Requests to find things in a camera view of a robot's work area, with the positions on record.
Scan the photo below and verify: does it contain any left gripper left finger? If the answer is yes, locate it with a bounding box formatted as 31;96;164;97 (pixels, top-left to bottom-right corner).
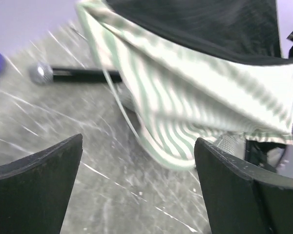
0;134;83;234

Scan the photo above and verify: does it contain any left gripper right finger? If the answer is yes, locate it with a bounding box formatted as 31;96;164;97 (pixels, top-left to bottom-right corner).
194;138;293;234

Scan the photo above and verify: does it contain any white tent pole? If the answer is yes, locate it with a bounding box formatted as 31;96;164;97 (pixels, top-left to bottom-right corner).
97;61;145;149

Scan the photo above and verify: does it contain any grey checked cushion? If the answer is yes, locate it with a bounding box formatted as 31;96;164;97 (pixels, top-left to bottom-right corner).
214;134;238;155

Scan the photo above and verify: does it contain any black handheld microphone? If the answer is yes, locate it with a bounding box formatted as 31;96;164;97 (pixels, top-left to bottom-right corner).
28;62;123;85

